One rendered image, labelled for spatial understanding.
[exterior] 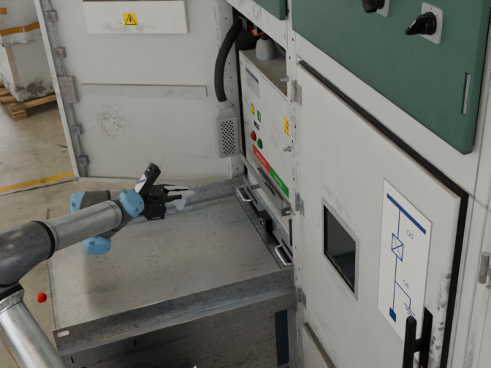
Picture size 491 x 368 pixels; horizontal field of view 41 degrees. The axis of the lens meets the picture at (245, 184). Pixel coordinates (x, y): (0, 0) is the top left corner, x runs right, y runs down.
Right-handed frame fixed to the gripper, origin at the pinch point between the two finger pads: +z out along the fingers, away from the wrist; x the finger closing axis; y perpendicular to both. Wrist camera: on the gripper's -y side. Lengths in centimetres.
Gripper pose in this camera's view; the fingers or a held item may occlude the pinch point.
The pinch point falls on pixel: (191, 190)
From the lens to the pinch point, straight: 199.9
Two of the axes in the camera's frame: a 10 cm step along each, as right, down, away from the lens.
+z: 9.4, -0.6, 3.3
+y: -1.0, 8.9, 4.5
